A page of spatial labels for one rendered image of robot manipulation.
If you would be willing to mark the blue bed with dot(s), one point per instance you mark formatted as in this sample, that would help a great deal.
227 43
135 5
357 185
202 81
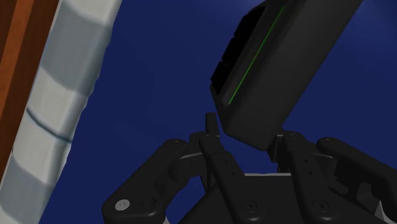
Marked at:
155 77

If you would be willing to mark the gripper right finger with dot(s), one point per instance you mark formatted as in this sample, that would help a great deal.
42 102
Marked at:
347 164

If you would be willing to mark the black box with green line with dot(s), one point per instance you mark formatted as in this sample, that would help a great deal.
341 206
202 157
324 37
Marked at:
279 77

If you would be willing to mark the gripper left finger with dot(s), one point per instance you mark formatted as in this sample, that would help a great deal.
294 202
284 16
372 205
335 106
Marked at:
145 183

